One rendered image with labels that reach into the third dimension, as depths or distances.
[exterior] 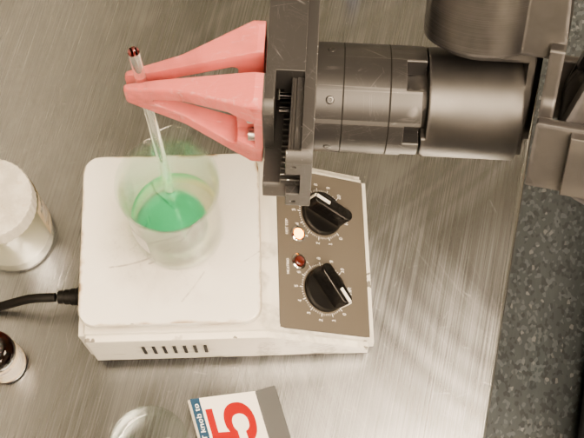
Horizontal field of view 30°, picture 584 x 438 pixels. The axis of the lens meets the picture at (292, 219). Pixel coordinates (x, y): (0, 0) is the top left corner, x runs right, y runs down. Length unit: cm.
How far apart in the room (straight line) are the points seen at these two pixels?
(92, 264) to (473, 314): 28
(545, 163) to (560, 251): 111
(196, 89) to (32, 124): 34
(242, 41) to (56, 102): 35
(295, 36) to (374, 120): 6
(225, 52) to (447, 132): 12
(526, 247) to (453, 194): 81
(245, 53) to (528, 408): 110
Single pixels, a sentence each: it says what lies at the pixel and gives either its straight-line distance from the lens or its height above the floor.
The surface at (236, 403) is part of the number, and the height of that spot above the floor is 77.
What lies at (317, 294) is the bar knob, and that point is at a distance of 75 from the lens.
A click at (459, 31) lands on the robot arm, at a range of 53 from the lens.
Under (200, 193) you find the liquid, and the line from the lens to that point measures 71.
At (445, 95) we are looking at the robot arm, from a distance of 55.
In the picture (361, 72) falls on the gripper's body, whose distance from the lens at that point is 55.
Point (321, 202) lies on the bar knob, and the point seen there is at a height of 82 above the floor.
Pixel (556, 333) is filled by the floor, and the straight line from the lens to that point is 162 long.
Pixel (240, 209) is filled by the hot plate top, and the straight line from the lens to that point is 73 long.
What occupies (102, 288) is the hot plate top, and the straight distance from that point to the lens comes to 72.
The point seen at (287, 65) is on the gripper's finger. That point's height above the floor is 104.
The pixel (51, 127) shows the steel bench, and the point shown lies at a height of 75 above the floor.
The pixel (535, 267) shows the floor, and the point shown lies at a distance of 164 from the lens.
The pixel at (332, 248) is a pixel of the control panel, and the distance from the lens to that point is 77.
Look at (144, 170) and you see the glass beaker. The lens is 70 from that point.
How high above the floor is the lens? 152
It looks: 70 degrees down
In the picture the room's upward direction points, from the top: straight up
